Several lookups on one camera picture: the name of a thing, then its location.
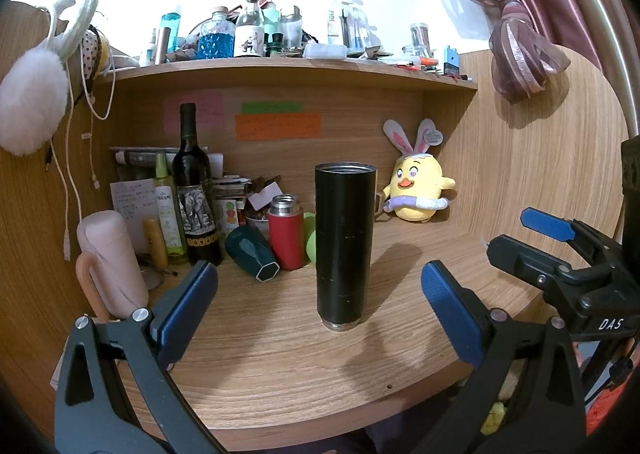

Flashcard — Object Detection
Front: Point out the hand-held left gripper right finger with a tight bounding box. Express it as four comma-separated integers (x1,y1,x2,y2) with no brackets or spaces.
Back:
421,260,587,454

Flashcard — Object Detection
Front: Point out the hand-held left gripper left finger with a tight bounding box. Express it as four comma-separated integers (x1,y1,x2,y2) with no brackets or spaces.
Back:
54,260,227,454

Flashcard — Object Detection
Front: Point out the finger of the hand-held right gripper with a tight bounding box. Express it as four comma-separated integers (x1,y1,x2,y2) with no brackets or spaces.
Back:
487,234,596,307
520,207,626,269

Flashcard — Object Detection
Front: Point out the tall black metal cup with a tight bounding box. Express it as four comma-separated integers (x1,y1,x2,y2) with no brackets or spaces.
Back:
314,162,377,333

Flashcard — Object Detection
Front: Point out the dark green faceted cup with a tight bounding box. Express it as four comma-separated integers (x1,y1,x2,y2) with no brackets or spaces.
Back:
224,225,280,283

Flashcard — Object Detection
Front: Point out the yellow tube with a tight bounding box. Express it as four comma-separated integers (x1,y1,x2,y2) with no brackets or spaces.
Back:
142,217,170,269

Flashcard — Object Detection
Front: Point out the green spray bottle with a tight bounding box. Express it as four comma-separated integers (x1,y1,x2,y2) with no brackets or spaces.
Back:
152,152,189,265

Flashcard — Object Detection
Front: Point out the traffic light card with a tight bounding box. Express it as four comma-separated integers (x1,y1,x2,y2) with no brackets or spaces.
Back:
219,199,242,236

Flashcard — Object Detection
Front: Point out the white patterned bowl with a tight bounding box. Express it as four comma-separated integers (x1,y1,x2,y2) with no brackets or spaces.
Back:
244,212,271,236

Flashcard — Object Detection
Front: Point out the small yellow toy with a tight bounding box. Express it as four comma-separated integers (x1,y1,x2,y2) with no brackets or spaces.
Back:
479,400,507,436

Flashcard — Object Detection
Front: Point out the white handwritten paper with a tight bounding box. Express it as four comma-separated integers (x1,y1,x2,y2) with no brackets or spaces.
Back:
109,178,160,255

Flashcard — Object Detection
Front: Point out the dark wine bottle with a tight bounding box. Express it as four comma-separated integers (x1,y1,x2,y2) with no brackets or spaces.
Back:
171,103,225,268

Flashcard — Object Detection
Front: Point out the red thermos flask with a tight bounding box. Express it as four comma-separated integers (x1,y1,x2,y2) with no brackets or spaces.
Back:
267,193,306,271

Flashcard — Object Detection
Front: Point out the yellow chick plush toy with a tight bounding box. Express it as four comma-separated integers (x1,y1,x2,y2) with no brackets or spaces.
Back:
382,118,457,224

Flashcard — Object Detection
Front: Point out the light green round object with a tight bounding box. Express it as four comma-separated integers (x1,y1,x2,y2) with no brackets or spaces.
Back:
302,211,319,264

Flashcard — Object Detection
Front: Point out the blue stamp holder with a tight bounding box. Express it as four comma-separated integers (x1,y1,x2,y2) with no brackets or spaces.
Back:
442,46,461,77

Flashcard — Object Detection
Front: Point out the pink striped curtain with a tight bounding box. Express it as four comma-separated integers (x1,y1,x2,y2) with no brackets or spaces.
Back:
407,0,603,104

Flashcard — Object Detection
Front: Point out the pink sticky note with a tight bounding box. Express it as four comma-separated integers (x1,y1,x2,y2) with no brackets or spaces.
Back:
163,91,225,133

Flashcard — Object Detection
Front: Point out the curved metal pole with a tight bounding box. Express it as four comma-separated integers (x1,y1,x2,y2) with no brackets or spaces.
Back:
542,0,640,136

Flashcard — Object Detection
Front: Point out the orange sticky note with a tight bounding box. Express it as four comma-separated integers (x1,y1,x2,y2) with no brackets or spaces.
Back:
235,113,322,142

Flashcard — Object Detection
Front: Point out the green sticky note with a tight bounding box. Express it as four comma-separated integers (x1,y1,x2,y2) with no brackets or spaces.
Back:
241,102,304,114

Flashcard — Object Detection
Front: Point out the clear glass jar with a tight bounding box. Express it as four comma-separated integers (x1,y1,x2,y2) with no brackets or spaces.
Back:
409,23,432,56

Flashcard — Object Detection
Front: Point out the white fluffy headband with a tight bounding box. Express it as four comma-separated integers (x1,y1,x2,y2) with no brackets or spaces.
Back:
0,0,101,156

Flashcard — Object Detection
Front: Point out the wooden shelf board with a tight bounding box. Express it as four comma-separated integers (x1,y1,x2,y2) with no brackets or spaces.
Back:
94,56,479,96

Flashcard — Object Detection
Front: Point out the polka dot cloth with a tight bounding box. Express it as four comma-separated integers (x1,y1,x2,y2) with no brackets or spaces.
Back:
79,28,110,81

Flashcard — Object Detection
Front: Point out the blue bead glass bottle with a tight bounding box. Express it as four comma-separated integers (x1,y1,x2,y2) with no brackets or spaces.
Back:
197,8,236,60

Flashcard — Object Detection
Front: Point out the teal plastic bottle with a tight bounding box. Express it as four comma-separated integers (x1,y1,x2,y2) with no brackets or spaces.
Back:
159,8,184,53

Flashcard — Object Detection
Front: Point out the white plastic box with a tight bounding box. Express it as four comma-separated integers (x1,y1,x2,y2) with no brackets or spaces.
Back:
304,43,347,60

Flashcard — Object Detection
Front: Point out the clear labelled glass bottle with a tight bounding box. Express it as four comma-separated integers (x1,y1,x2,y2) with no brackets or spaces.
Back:
234,0,266,58

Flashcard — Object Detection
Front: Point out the pink bottle with handle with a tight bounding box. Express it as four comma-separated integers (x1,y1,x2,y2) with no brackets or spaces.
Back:
75,209,150,323

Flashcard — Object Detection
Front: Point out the white charging cable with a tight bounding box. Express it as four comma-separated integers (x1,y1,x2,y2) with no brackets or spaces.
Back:
44,4,142,262

